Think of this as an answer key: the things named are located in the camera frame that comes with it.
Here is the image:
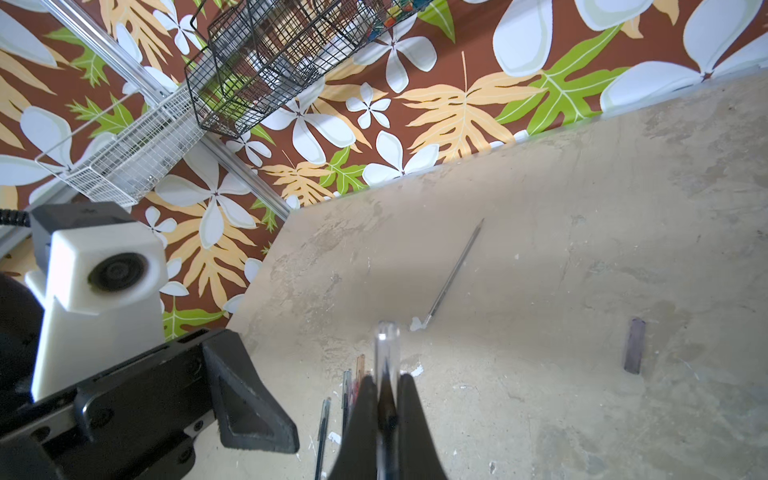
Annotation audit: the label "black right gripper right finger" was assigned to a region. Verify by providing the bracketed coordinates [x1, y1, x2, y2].
[397, 374, 447, 480]

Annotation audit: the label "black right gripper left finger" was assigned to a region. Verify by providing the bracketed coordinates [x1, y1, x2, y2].
[328, 375, 378, 480]

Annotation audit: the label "aluminium frame post back left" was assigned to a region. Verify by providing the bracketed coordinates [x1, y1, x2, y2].
[42, 0, 291, 221]

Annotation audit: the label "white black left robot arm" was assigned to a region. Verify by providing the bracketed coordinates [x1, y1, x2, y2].
[1, 202, 300, 479]

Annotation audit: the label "clear pencil cap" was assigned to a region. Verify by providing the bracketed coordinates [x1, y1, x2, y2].
[374, 321, 400, 412]

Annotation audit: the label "black wire basket back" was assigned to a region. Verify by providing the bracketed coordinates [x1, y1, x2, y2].
[185, 1, 428, 137]

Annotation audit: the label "white wire basket left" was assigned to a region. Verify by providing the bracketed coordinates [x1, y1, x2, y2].
[34, 88, 203, 207]

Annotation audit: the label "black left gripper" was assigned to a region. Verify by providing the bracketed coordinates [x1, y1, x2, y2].
[1, 329, 300, 479]

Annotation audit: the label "bundle red green pencils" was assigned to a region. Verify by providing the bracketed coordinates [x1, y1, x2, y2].
[341, 354, 366, 437]

